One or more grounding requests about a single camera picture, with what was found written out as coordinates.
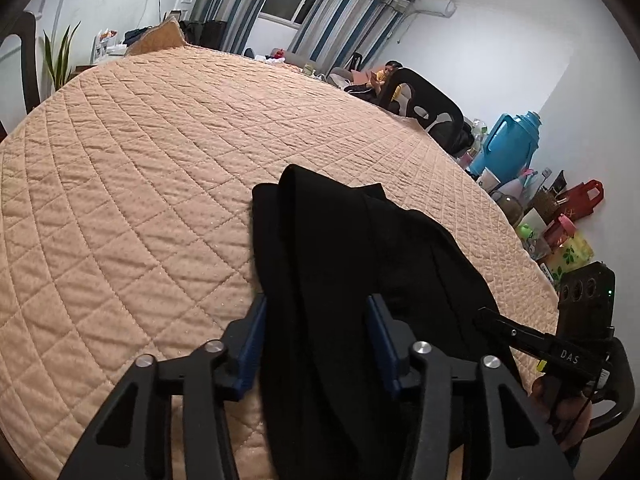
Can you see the woven basket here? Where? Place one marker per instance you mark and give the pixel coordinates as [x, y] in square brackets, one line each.
[547, 202]

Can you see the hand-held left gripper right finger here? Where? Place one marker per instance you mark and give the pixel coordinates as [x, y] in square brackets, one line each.
[380, 330]

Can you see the white paper cup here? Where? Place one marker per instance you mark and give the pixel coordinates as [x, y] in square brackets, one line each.
[487, 179]

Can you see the glass jar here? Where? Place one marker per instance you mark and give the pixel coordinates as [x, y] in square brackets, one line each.
[510, 206]

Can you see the blue thermos jug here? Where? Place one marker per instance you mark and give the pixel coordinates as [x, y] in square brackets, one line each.
[510, 145]

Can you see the pink cup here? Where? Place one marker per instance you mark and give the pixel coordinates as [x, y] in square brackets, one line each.
[560, 227]

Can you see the white air conditioner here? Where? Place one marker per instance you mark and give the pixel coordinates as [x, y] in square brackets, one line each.
[435, 6]

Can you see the striped curtain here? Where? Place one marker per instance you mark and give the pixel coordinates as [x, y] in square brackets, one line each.
[350, 15]
[235, 0]

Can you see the black chair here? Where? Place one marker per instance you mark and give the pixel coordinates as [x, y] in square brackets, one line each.
[440, 100]
[27, 60]

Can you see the dark bag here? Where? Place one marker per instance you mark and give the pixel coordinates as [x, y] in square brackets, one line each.
[137, 35]

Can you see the black pants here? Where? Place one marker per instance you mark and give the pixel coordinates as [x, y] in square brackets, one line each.
[325, 260]

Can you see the person's right hand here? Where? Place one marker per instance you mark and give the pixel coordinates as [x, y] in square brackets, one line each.
[570, 417]

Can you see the green potted plant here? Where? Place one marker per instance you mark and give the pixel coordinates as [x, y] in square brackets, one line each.
[59, 60]

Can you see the green leaf print bag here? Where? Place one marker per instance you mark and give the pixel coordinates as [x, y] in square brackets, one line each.
[575, 254]

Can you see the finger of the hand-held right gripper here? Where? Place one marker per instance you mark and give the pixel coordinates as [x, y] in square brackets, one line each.
[515, 332]

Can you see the red gift bag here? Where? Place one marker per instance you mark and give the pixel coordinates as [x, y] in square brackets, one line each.
[582, 200]

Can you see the peach quilted blanket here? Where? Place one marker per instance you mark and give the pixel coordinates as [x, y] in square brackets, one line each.
[150, 160]

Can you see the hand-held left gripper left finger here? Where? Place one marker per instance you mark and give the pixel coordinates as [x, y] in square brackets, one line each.
[252, 340]

